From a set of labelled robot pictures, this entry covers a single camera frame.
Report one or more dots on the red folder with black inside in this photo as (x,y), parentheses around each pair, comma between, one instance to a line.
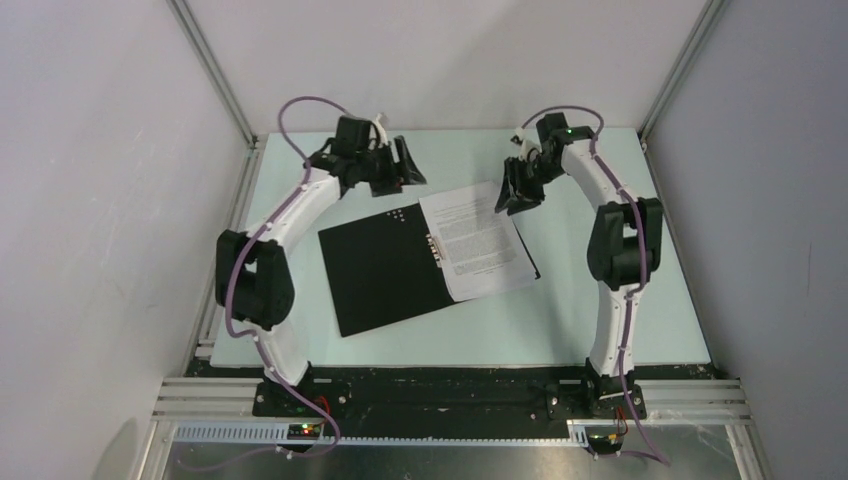
(383,269)

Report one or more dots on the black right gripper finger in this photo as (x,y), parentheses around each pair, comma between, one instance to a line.
(523,200)
(512,180)

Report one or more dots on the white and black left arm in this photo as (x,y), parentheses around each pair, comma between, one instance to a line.
(253,281)

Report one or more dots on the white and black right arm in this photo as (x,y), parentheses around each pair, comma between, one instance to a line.
(625,243)

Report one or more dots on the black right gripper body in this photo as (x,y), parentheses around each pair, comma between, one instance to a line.
(538,171)

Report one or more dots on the white slotted cable duct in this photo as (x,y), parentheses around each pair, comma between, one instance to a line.
(290,434)

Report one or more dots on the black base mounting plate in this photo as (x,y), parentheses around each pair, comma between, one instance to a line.
(449,401)

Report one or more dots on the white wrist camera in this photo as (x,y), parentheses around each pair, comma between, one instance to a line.
(528,150)
(380,135)

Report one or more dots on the aluminium frame rail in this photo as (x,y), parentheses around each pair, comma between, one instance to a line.
(199,43)

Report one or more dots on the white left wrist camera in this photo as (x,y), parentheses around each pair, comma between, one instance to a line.
(380,135)

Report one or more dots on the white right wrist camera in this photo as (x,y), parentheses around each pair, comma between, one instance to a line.
(528,150)

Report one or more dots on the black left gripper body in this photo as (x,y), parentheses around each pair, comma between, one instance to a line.
(380,170)

